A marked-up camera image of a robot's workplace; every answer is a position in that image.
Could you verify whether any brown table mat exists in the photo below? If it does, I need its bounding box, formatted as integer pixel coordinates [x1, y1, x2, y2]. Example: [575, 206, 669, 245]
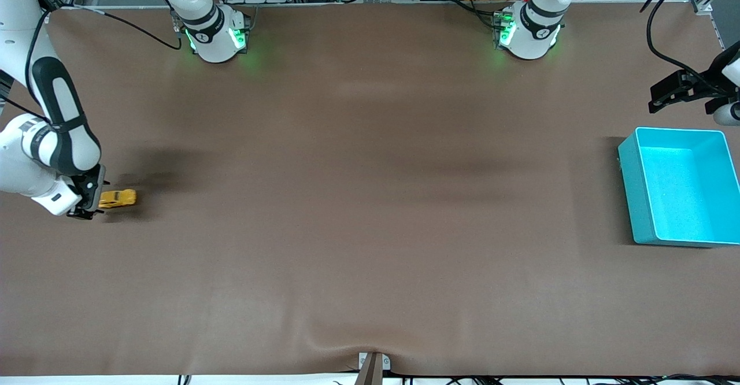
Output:
[0, 1, 740, 377]

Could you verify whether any teal plastic bin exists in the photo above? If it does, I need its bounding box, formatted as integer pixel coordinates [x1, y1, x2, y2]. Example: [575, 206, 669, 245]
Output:
[617, 127, 740, 249]

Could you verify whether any metal table edge bracket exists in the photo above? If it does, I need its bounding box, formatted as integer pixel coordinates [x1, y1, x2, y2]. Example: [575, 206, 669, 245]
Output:
[358, 351, 391, 385]

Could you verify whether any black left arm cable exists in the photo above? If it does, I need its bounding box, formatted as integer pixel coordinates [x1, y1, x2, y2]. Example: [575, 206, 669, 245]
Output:
[639, 0, 740, 88]

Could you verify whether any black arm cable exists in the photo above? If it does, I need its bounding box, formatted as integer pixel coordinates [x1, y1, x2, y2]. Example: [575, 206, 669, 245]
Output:
[0, 3, 184, 125]
[639, 0, 740, 88]

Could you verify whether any yellow beetle toy car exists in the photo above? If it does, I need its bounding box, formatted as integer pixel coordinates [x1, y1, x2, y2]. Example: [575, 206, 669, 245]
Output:
[97, 189, 138, 209]

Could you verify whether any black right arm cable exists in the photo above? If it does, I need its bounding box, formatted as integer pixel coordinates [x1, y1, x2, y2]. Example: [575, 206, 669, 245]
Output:
[0, 3, 184, 125]

